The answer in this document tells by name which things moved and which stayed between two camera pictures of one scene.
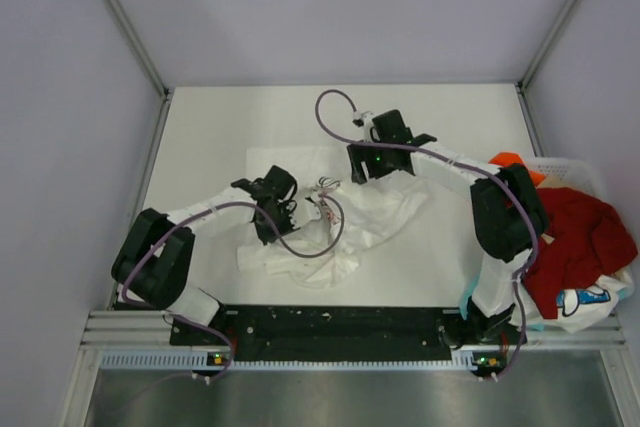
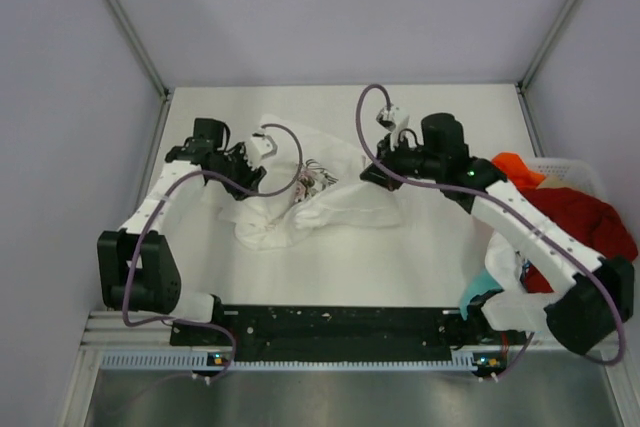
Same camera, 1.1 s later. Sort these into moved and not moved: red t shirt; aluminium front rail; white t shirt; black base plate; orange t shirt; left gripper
Moved: left gripper; white t shirt
Not moved: red t shirt; aluminium front rail; orange t shirt; black base plate
